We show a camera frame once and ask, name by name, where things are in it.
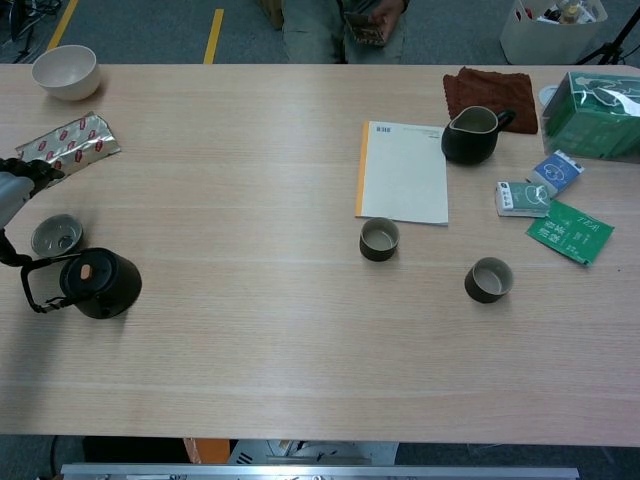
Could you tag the brown cloth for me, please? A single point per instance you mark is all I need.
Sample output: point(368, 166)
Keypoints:
point(495, 92)

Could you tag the black tripod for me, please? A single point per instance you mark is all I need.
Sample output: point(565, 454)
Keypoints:
point(607, 50)

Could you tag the dark ceramic teacup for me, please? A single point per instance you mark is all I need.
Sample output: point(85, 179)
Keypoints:
point(487, 282)
point(379, 242)

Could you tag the orange panel under table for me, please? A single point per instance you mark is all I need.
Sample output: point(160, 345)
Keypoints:
point(207, 452)

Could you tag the aluminium rail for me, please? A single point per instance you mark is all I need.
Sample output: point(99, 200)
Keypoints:
point(320, 472)

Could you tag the dark ceramic pitcher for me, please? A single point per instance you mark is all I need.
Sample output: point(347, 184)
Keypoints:
point(467, 145)

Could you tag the brown phone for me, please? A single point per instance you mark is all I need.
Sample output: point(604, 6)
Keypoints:
point(365, 30)

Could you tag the white notebook yellow spine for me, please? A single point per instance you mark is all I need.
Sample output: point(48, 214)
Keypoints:
point(405, 175)

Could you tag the blue tea sachet box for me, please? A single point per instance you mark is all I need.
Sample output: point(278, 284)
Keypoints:
point(555, 172)

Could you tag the white storage bin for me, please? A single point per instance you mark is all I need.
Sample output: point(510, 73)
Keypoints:
point(550, 40)

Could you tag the green tea packet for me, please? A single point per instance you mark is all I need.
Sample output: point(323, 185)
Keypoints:
point(570, 232)

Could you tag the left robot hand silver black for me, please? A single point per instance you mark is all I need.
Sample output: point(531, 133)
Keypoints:
point(12, 195)

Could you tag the gold foil packet red prints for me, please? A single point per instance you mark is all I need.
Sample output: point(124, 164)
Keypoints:
point(75, 142)

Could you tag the grey-green tea sachet box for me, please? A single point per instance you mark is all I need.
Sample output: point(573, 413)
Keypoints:
point(522, 199)

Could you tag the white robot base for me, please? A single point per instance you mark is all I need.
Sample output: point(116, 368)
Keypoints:
point(310, 452)

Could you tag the black cast iron teapot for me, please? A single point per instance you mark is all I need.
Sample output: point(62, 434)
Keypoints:
point(107, 285)

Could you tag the seated person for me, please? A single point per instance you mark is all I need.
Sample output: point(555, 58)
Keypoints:
point(310, 40)

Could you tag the clear green tea box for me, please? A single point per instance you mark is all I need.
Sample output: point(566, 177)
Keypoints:
point(595, 120)

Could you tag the white ceramic bowl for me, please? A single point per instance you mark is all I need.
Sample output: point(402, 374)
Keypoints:
point(65, 75)

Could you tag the white round lid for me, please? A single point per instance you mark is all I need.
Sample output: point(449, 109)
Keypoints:
point(547, 95)

